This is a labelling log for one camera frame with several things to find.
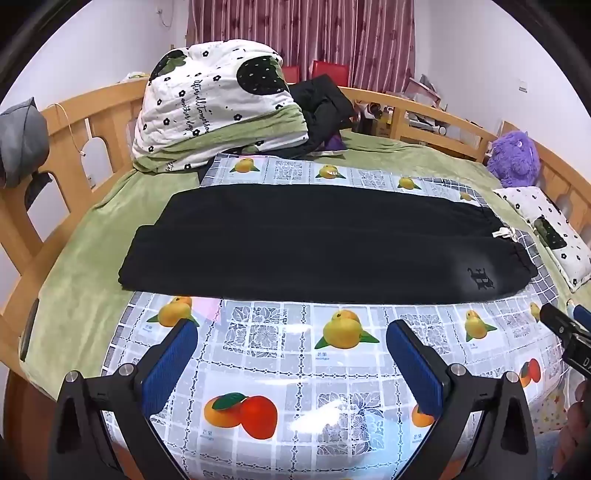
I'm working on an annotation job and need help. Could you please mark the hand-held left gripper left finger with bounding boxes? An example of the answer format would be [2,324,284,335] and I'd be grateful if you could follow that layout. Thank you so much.
[48,318,200,480]

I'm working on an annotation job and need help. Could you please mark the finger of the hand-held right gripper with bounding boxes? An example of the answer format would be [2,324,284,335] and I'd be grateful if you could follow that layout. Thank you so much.
[539,302,579,341]
[566,298,591,329]

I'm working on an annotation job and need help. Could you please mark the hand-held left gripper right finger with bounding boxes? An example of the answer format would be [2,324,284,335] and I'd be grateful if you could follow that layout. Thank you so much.
[385,318,539,480]

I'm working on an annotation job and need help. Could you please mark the black pants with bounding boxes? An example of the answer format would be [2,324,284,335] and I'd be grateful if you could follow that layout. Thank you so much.
[117,184,540,306]

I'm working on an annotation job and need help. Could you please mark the person's right hand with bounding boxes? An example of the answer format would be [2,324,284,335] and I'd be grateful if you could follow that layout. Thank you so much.
[556,381,591,464]

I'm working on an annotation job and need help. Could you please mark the yellow floral cloth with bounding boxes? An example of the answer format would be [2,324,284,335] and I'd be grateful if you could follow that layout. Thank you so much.
[530,378,573,435]

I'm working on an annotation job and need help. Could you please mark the white flower print pillow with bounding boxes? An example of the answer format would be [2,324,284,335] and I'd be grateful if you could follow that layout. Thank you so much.
[493,186,591,294]

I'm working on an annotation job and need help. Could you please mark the fruit print tablecloth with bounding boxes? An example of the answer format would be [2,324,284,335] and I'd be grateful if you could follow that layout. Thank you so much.
[100,154,573,480]

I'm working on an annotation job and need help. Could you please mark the green bed sheet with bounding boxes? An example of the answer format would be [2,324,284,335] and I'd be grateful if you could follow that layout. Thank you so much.
[18,131,591,384]

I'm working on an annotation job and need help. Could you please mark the purple plush toy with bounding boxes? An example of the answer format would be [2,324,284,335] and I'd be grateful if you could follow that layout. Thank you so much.
[487,130,541,189]

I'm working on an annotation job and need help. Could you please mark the cardboard box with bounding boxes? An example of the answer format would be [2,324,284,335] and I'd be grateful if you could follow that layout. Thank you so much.
[358,102,399,137]

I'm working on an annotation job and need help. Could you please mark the white flower print quilt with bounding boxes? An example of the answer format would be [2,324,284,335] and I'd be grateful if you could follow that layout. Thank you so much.
[131,41,311,174]

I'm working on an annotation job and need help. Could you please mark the grey cloth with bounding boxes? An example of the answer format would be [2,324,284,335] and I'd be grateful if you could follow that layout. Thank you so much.
[0,98,51,188]

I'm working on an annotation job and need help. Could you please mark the black jacket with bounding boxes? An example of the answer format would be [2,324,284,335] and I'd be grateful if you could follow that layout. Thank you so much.
[288,74,358,160]

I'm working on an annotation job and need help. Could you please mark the dark red curtain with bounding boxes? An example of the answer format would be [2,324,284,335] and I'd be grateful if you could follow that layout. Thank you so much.
[186,0,416,90]

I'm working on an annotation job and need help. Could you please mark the white charging cable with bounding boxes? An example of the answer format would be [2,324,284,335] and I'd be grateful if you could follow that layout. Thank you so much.
[44,102,89,158]

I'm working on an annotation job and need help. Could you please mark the wooden bed frame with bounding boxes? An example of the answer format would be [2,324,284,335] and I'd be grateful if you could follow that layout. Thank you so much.
[0,76,591,462]

